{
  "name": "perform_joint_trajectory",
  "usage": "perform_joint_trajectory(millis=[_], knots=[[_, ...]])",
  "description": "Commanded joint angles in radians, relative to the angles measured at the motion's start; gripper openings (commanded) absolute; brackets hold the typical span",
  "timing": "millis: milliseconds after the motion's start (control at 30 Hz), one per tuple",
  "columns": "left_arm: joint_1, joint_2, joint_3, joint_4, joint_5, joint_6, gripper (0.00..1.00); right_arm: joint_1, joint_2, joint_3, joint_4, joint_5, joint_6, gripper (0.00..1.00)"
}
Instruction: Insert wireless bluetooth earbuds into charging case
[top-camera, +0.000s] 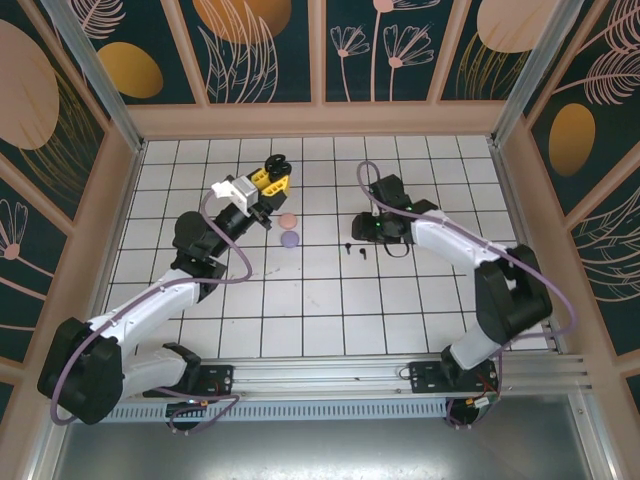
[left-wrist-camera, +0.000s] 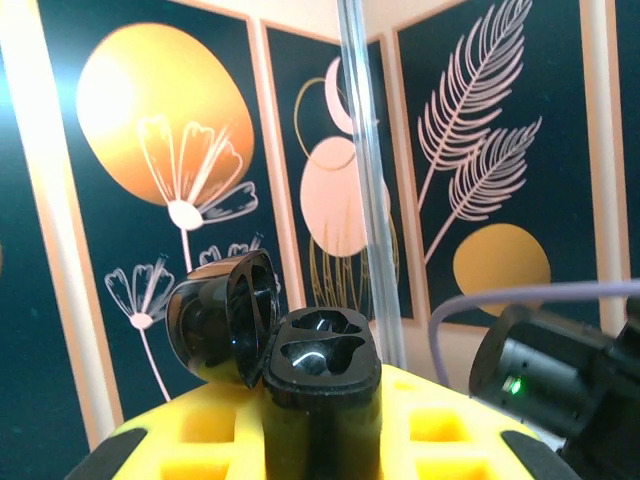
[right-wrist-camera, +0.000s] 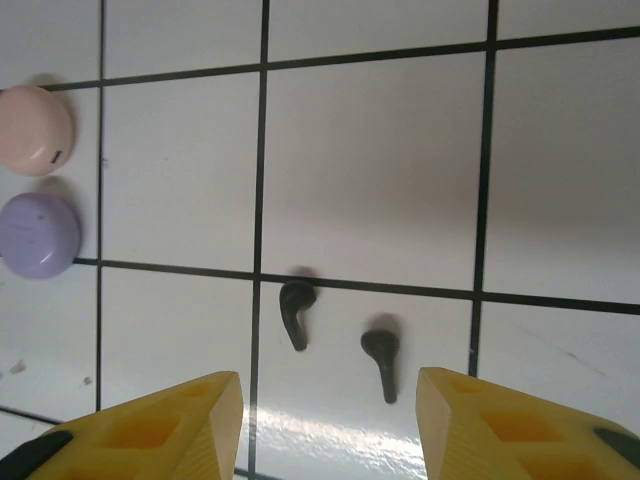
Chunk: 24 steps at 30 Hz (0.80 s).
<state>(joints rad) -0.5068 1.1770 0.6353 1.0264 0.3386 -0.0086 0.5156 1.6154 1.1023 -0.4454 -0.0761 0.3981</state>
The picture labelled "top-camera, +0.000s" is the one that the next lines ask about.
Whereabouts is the black earbud charging case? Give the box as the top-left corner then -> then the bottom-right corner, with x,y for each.
263,153 -> 294,181

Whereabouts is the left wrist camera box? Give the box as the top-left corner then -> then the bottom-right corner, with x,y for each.
210,174 -> 259,210

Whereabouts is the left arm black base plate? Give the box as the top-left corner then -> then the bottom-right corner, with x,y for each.
143,364 -> 236,399

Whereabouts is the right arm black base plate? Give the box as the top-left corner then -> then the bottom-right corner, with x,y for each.
408,360 -> 501,396

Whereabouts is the aluminium mounting rail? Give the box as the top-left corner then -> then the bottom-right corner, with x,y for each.
47,353 -> 594,407

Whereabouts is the aluminium frame post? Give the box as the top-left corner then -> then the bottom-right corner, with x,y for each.
39,0 -> 147,154
489,0 -> 574,149

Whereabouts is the grey slotted cable duct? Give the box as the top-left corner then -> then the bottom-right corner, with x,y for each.
67,402 -> 451,424

